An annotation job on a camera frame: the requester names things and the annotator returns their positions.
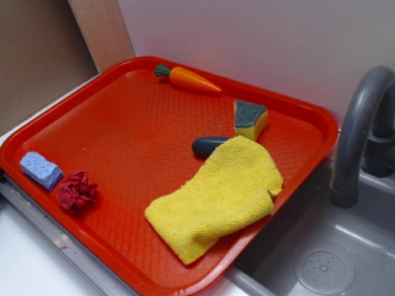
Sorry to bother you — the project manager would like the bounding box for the dark green plastic pickle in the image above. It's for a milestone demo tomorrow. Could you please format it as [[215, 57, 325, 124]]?
[[191, 136, 230, 158]]

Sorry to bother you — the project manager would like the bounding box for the red plastic tray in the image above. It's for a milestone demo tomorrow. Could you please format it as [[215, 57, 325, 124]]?
[[1, 57, 338, 295]]

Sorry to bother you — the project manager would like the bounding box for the yellow microfiber cloth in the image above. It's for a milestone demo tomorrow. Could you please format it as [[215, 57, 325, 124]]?
[[144, 136, 283, 265]]

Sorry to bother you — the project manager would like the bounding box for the yellow green scrub sponge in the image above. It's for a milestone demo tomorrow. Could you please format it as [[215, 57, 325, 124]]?
[[234, 99, 268, 142]]

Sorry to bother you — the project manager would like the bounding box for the orange plastic carrot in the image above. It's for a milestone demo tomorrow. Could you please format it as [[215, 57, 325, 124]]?
[[154, 64, 222, 94]]

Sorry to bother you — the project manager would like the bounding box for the crumpled red wrapper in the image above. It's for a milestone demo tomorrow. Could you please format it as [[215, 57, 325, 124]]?
[[58, 170, 98, 215]]

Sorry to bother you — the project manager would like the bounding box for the grey plastic sink basin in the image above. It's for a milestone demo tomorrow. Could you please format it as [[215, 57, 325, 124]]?
[[223, 157, 395, 296]]

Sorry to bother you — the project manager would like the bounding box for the blue sponge block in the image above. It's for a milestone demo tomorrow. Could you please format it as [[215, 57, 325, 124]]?
[[20, 152, 63, 191]]

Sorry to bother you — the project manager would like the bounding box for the wooden board strip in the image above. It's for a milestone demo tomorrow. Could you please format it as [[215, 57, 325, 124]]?
[[69, 0, 136, 73]]

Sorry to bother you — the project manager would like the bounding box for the grey plastic faucet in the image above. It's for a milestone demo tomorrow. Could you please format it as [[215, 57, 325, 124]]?
[[330, 66, 394, 208]]

